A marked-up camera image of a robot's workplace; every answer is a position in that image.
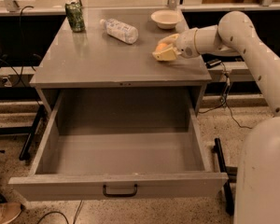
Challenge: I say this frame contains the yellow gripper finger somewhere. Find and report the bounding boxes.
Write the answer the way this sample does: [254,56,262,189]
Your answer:
[152,45,179,62]
[158,34,179,45]

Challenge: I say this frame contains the black left stand leg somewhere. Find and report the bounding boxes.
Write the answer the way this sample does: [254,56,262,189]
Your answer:
[19,105,45,161]

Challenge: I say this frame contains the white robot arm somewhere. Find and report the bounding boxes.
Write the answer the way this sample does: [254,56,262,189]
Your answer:
[153,11,280,224]

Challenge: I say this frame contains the orange fruit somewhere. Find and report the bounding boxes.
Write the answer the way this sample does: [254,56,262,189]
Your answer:
[156,43,168,51]

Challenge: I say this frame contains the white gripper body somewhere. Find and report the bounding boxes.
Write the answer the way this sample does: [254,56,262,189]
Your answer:
[175,28,199,58]

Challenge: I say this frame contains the white bowl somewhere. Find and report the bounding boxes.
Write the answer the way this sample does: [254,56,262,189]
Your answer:
[151,10,182,30]

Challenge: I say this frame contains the black power adapter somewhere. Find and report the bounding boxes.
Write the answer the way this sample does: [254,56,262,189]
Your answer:
[206,59,221,69]

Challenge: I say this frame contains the black cable right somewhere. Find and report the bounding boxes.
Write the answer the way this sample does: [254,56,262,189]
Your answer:
[198,63,253,130]

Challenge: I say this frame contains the black floor cable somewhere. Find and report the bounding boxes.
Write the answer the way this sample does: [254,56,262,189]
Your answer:
[36,200,85,224]

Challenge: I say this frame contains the open grey drawer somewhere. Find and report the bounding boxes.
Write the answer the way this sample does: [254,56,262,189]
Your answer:
[9,87,228,202]

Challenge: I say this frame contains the clear plastic water bottle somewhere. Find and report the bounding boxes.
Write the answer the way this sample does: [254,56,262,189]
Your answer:
[100,19,138,45]

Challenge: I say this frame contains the grey cabinet counter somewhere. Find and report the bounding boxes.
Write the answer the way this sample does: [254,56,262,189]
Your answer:
[30,7,213,114]

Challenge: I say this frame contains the black drawer handle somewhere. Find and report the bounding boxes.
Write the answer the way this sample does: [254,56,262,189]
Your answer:
[103,184,138,198]

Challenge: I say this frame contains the green soda can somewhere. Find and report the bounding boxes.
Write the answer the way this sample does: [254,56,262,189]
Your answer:
[64,0,85,33]

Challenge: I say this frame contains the black cable left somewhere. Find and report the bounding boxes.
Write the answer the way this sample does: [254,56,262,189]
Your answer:
[0,6,43,105]

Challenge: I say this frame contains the black right stand leg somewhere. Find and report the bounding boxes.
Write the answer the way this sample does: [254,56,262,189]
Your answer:
[213,138,239,217]

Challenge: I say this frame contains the black stand leg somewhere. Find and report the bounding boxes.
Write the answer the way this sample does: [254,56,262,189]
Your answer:
[19,105,45,161]
[213,138,239,217]

